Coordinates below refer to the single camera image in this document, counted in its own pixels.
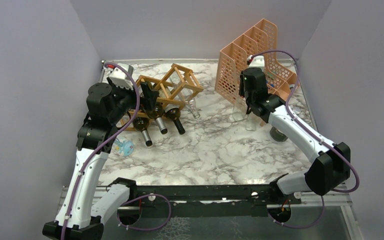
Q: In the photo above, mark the orange plastic file organizer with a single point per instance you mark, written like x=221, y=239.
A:
x=233, y=59

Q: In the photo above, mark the green wine bottle silver neck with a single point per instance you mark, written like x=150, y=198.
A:
x=141, y=124

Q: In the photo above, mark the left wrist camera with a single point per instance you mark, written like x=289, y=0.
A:
x=118, y=77

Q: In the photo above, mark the dark wine bottle black neck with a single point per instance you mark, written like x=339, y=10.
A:
x=156, y=113

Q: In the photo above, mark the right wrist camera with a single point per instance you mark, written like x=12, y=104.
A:
x=257, y=62

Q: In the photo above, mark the green wine bottle white label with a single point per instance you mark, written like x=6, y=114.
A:
x=173, y=112

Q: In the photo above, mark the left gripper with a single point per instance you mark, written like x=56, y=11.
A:
x=150, y=96

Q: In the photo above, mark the clear tall glass bottle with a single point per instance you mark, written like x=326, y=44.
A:
x=239, y=109

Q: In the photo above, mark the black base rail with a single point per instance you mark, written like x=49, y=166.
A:
x=201, y=201

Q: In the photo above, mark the clear round glass bottle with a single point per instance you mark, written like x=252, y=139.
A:
x=278, y=134

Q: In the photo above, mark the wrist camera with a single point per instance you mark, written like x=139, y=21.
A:
x=118, y=77
x=257, y=62

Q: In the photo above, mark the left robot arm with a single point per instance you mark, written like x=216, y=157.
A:
x=79, y=218

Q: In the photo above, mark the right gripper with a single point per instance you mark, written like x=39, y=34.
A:
x=241, y=91

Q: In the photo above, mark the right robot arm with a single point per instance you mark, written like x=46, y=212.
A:
x=330, y=162

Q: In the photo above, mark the wooden wine rack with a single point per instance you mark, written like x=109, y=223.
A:
x=167, y=91

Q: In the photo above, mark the blue white sticker disc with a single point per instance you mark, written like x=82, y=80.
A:
x=123, y=146

